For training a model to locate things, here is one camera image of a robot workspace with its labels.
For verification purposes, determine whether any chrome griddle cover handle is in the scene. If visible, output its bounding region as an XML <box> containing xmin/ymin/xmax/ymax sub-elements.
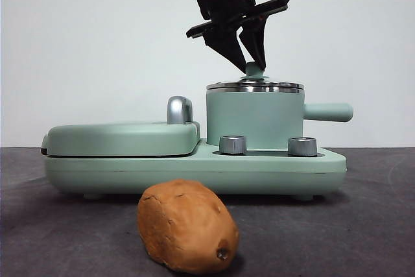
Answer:
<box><xmin>167</xmin><ymin>95</ymin><xmax>195</xmax><ymax>125</ymax></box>

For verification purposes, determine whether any mint green breakfast machine base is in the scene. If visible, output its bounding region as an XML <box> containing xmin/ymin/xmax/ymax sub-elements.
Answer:
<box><xmin>43</xmin><ymin>137</ymin><xmax>348</xmax><ymax>202</ymax></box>

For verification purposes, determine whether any brown potato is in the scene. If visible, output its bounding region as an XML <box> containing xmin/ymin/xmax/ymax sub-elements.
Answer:
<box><xmin>137</xmin><ymin>178</ymin><xmax>241</xmax><ymax>274</ymax></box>

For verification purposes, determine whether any glass lid with green knob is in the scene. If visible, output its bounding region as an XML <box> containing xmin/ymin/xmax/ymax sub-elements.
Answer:
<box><xmin>206</xmin><ymin>62</ymin><xmax>305</xmax><ymax>93</ymax></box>

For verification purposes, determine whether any mint green pot with handle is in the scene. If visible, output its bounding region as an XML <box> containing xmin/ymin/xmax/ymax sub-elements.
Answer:
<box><xmin>206</xmin><ymin>90</ymin><xmax>354</xmax><ymax>148</ymax></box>

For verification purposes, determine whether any mint green griddle cover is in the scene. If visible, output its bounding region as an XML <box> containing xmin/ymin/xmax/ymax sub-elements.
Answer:
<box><xmin>41</xmin><ymin>121</ymin><xmax>202</xmax><ymax>158</ymax></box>

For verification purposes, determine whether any silver control knob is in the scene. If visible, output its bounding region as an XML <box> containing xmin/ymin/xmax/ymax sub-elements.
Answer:
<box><xmin>219</xmin><ymin>134</ymin><xmax>247</xmax><ymax>154</ymax></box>
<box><xmin>287</xmin><ymin>136</ymin><xmax>318</xmax><ymax>157</ymax></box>

